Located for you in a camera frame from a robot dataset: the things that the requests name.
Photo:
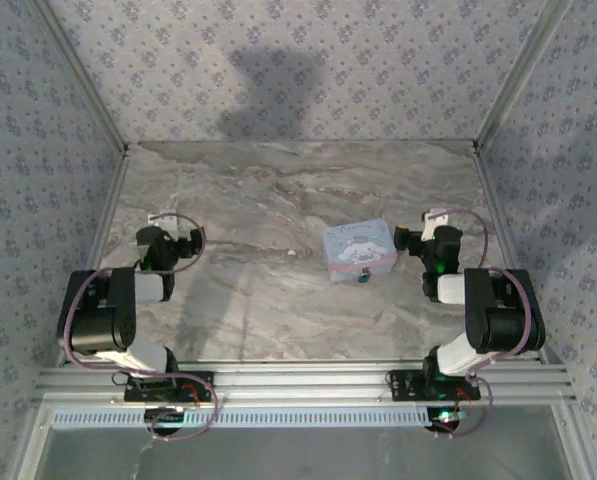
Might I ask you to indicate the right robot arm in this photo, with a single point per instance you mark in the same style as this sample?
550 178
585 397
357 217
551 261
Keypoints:
503 320

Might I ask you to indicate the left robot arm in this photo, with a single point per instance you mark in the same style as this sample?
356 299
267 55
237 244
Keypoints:
103 320

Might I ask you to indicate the small board with green light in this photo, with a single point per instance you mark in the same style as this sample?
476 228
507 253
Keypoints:
167 414
447 416

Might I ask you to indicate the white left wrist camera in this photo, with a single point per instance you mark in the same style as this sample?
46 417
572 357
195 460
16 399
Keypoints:
165 222

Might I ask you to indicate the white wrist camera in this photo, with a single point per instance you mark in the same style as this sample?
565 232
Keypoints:
165 222
434 220

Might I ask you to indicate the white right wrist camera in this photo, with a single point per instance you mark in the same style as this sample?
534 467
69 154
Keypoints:
434 220

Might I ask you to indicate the aluminium side rail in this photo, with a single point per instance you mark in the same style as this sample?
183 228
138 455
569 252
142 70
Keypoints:
503 235
105 220

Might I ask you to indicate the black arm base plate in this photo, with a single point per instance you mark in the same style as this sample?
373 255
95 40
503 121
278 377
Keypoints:
143 392
408 387

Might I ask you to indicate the aluminium mounting rail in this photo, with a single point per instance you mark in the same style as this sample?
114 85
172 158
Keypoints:
298 382

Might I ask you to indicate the aluminium frame post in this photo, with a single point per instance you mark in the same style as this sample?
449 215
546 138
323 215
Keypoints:
520 80
85 77

